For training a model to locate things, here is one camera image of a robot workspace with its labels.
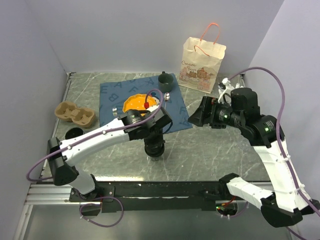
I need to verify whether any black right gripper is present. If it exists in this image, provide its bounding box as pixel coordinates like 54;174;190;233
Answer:
187;95;245;129

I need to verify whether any dark translucent coffee cup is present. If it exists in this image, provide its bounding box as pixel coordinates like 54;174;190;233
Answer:
147;154;164;162

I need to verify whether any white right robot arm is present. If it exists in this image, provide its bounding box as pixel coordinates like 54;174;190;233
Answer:
188;78;320;228

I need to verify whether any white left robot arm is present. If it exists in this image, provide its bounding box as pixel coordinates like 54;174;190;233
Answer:
48;106;173;201

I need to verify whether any bear figure coaster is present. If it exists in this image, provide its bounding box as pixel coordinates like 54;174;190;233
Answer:
150;92;160;105

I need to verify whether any orange dotted plate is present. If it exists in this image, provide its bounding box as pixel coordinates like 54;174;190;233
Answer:
122;93;157;113

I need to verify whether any silver spoon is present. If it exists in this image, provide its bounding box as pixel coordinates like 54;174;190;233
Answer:
164;92;170;102

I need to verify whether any silver fork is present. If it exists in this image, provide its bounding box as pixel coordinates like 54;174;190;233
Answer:
112;107;118;117

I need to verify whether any dark green mug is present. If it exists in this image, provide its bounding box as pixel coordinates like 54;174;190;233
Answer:
157;71;174;93

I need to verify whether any blue letter placemat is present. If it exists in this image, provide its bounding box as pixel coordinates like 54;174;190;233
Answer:
99;73;192;133

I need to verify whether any cream paper gift bag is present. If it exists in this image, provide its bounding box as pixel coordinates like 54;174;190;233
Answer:
177;34;227;94

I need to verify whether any brown cardboard cup carrier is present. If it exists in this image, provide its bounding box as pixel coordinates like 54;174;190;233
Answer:
54;101;96;128

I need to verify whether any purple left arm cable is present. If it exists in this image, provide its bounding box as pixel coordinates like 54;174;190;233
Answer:
25;88;165;182

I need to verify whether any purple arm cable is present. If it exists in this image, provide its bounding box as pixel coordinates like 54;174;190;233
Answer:
25;88;165;182
222;66;320;240

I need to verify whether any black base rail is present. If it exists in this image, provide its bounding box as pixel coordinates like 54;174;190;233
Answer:
69;181;233;213

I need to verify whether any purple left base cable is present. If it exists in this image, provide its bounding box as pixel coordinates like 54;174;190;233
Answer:
79;196;125;228

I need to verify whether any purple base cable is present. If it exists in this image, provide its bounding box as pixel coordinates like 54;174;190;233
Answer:
79;196;125;228
219;201;250;221

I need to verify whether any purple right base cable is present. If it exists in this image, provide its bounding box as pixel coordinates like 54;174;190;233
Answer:
219;201;250;221

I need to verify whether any aluminium frame rail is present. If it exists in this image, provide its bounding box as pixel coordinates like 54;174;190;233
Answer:
24;184;71;205

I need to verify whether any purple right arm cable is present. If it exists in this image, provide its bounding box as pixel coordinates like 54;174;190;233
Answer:
222;66;320;240

